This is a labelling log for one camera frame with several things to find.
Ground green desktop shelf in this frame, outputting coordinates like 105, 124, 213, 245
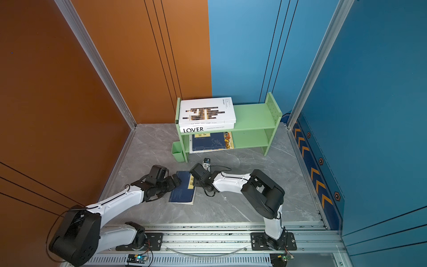
175, 93, 282, 162

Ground dark blue book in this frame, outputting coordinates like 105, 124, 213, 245
169, 171, 195, 205
190, 132, 227, 153

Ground green pen cup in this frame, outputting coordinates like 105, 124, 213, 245
171, 141, 186, 162

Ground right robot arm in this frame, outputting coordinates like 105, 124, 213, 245
190, 164, 286, 250

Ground aluminium rail frame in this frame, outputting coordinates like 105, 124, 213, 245
86, 221, 352, 267

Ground white book brown bars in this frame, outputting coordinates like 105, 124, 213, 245
179, 97, 236, 126

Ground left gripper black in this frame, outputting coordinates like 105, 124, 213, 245
156, 173, 183, 198

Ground right circuit board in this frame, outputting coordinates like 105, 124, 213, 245
270, 253, 295, 267

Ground white LOVER book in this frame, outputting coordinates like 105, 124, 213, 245
179, 123, 235, 134

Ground circuit board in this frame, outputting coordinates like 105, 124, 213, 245
126, 254, 150, 267
270, 253, 295, 267

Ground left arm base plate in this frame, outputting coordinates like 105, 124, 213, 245
115, 233, 163, 251

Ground left circuit board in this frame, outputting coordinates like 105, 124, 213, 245
126, 254, 150, 267

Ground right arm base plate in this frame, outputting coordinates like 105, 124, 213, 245
250, 231, 298, 251

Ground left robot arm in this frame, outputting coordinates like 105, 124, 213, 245
46, 165, 181, 267

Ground yellow Chinese history picture book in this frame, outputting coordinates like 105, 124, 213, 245
224, 132, 235, 149

